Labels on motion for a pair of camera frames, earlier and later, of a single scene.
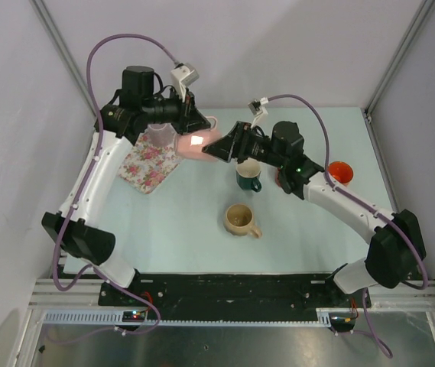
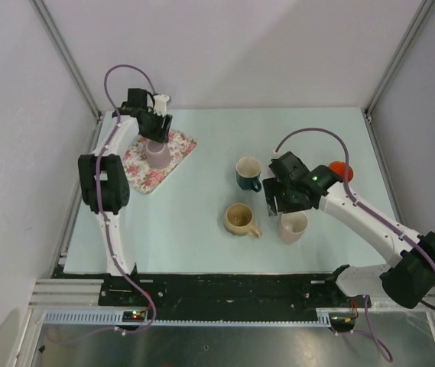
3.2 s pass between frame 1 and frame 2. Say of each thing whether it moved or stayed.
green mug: stayed
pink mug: moved
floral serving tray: stayed
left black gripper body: moved
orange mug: stayed
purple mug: moved
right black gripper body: moved
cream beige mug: stayed
